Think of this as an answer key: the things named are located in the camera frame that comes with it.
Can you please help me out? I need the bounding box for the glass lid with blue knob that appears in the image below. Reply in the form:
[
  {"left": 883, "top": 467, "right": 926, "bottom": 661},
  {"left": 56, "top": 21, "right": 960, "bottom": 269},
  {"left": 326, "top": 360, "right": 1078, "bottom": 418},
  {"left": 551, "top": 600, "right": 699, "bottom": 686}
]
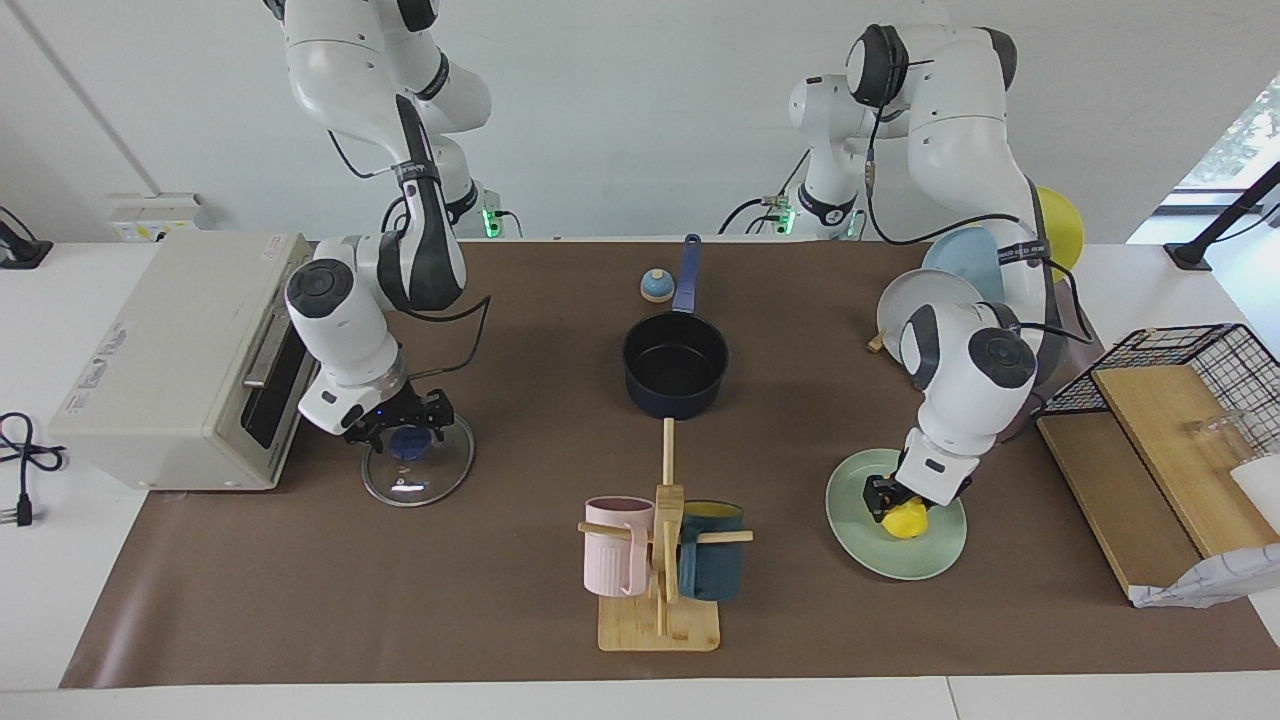
[{"left": 361, "top": 405, "right": 476, "bottom": 508}]

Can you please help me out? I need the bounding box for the wooden mug tree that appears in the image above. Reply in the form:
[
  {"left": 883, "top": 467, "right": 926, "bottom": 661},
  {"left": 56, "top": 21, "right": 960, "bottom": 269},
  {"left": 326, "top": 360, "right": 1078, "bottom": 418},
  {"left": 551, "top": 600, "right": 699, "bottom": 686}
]
[{"left": 577, "top": 418, "right": 754, "bottom": 653}]

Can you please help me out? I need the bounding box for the grey plate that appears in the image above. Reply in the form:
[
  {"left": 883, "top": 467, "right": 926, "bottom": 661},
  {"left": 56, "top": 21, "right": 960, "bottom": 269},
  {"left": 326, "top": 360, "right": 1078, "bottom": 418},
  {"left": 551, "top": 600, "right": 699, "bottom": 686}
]
[{"left": 877, "top": 268, "right": 986, "bottom": 363}]

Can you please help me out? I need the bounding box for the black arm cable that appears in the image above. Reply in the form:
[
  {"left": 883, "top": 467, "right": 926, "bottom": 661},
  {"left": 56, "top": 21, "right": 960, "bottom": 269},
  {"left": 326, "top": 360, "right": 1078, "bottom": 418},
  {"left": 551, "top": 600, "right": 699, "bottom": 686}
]
[
  {"left": 395, "top": 295, "right": 493, "bottom": 379},
  {"left": 862, "top": 60, "right": 1096, "bottom": 346}
]

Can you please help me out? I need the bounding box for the black power cord with plug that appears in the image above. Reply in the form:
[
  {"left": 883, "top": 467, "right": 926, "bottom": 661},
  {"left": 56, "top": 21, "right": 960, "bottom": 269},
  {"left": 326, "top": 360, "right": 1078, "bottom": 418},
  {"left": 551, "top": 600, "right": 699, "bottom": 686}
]
[{"left": 0, "top": 412, "right": 68, "bottom": 528}]

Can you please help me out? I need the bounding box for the brown wooden cutting board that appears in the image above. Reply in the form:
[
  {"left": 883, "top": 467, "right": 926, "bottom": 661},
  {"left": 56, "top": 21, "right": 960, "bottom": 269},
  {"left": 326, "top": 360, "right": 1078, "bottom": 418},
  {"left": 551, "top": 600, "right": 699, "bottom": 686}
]
[{"left": 1035, "top": 412, "right": 1201, "bottom": 601}]

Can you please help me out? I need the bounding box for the yellow potato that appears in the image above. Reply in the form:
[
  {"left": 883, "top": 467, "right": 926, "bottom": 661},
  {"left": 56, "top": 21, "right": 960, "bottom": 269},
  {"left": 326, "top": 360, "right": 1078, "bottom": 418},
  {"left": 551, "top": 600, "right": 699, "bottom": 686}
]
[{"left": 880, "top": 498, "right": 931, "bottom": 541}]

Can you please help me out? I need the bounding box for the light blue plate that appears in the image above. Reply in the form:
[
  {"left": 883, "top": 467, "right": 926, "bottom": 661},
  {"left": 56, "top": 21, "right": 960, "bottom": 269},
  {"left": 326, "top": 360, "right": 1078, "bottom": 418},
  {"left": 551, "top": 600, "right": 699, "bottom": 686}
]
[{"left": 922, "top": 226, "right": 1006, "bottom": 301}]

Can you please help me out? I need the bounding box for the white wall socket box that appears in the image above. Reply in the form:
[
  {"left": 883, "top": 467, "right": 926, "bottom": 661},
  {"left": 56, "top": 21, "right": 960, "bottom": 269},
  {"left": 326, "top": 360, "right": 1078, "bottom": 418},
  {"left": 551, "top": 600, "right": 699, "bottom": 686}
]
[{"left": 108, "top": 193, "right": 216, "bottom": 244}]

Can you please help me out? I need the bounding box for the green plate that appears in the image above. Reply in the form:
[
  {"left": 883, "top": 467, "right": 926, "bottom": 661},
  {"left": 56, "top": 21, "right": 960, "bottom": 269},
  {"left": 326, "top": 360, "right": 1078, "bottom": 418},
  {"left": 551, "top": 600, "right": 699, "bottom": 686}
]
[{"left": 826, "top": 448, "right": 968, "bottom": 581}]

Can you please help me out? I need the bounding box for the pink ribbed mug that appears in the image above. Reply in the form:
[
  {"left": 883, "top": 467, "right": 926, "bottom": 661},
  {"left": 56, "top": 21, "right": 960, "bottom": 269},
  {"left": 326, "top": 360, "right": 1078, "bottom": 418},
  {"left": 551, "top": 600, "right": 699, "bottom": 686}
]
[{"left": 584, "top": 496, "right": 656, "bottom": 598}]

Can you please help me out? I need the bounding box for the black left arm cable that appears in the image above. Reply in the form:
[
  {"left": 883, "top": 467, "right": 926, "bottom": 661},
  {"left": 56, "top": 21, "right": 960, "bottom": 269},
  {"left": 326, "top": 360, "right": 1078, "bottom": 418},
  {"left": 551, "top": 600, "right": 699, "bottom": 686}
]
[{"left": 862, "top": 60, "right": 1096, "bottom": 346}]

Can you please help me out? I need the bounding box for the cream toaster oven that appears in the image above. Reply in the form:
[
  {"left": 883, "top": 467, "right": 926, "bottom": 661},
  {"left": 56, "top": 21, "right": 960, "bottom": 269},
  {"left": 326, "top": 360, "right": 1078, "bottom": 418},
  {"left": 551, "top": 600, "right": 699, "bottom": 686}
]
[{"left": 48, "top": 232, "right": 336, "bottom": 492}]

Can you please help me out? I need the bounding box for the light wooden cutting board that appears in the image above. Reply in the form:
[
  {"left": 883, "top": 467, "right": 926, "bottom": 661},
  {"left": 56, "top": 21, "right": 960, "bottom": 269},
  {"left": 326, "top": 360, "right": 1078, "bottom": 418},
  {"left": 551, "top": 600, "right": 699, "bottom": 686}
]
[{"left": 1091, "top": 365, "right": 1280, "bottom": 559}]

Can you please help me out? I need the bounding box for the black desk clamp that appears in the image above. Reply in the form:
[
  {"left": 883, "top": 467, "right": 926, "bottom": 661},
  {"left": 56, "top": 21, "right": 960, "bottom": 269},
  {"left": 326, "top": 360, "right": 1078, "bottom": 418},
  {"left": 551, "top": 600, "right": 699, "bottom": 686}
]
[{"left": 0, "top": 205, "right": 53, "bottom": 269}]

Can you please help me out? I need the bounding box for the brown table mat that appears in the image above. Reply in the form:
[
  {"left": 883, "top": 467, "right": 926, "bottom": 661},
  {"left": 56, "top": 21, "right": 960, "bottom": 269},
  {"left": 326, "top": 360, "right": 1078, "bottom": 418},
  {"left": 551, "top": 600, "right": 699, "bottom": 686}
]
[{"left": 60, "top": 240, "right": 1280, "bottom": 689}]

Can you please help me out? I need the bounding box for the black angled stand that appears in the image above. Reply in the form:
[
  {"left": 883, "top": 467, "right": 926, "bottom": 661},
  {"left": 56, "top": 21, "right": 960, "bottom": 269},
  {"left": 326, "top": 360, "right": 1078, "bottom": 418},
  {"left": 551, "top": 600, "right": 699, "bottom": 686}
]
[{"left": 1163, "top": 160, "right": 1280, "bottom": 271}]

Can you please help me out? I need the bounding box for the yellow plate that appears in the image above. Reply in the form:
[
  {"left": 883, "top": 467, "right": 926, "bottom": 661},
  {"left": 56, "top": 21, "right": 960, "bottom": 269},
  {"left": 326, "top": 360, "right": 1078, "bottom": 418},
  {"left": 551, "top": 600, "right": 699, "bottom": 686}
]
[{"left": 1035, "top": 186, "right": 1085, "bottom": 281}]

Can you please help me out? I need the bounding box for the white checked cloth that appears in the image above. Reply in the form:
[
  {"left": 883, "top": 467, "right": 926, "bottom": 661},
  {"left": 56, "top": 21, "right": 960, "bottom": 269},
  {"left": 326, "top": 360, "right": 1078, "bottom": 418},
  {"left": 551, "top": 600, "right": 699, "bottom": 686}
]
[{"left": 1130, "top": 543, "right": 1280, "bottom": 609}]

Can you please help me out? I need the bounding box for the dark blue saucepan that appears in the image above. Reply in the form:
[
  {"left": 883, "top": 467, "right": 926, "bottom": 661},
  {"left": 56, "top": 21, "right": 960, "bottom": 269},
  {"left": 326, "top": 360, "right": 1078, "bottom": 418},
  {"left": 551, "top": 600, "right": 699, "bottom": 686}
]
[{"left": 622, "top": 234, "right": 729, "bottom": 420}]

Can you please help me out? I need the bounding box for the black base cable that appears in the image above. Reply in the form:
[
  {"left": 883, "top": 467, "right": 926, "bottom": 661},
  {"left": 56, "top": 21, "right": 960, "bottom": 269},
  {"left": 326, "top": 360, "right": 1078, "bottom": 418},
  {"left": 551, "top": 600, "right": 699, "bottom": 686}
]
[{"left": 718, "top": 150, "right": 811, "bottom": 236}]

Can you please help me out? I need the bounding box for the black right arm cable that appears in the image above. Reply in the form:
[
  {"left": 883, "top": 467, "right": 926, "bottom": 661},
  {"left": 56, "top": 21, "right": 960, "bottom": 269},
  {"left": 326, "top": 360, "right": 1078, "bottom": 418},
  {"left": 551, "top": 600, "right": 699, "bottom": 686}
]
[{"left": 395, "top": 295, "right": 493, "bottom": 379}]

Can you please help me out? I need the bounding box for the teal mug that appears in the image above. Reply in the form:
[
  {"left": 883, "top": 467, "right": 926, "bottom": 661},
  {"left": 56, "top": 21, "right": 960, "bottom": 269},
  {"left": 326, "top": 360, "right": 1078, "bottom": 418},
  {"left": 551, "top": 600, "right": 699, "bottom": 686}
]
[{"left": 678, "top": 500, "right": 745, "bottom": 602}]

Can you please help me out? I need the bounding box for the black wire basket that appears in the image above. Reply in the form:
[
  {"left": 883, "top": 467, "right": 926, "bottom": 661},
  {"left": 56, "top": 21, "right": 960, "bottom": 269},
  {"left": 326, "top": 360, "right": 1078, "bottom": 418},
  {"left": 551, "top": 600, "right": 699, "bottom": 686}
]
[{"left": 1032, "top": 323, "right": 1280, "bottom": 456}]

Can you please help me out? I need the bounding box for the clear glass cup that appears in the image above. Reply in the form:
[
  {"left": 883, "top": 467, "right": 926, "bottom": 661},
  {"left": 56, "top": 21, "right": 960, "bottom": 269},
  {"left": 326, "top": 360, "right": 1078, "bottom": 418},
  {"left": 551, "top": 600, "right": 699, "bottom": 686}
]
[{"left": 1183, "top": 408, "right": 1269, "bottom": 471}]

